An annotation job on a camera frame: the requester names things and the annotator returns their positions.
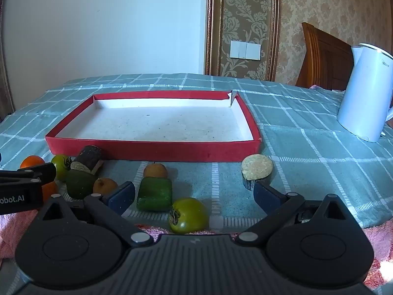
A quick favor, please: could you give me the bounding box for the orange mandarin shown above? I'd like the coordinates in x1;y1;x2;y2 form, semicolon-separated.
20;155;46;170
41;180;59;203

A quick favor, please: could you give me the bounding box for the pink towel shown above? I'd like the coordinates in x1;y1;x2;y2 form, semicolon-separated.
0;210;393;287

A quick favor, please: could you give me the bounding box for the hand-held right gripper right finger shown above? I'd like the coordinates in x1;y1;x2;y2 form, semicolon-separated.
235;180;358;247

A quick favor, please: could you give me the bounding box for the white wall switch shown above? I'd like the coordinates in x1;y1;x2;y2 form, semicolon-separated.
230;41;262;60

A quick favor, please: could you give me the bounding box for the brown curtain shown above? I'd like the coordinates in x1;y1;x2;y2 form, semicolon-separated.
0;0;15;122

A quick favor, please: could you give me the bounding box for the wide dark eggplant piece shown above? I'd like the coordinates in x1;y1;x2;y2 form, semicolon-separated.
241;154;273;192

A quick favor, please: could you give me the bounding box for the dark green cut fruit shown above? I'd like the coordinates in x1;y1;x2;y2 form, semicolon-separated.
66;169;96;200

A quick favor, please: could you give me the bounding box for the small green persimmon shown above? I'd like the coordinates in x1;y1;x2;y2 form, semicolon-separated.
51;154;73;182

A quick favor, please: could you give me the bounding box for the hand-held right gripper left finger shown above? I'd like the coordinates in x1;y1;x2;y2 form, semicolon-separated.
37;181;154;247

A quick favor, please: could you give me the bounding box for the gold framed wall panel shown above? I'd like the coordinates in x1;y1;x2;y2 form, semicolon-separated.
205;0;281;82

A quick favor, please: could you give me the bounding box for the green cucumber piece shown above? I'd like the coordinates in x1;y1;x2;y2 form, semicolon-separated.
136;177;173;212

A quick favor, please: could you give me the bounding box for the brown longan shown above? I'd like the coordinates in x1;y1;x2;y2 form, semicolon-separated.
143;162;168;179
93;177;119;196

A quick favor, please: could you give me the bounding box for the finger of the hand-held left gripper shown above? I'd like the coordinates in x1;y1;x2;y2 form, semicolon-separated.
0;162;57;188

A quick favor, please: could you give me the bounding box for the white electric kettle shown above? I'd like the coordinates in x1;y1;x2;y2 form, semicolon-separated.
337;43;393;143

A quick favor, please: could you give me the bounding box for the green checked cloth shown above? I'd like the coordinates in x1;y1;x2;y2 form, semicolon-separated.
0;73;393;232

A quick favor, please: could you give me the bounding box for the brown wooden headboard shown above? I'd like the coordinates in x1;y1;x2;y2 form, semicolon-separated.
295;22;355;91

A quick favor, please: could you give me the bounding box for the red shallow cardboard box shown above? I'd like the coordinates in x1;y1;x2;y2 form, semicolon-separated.
45;90;262;163

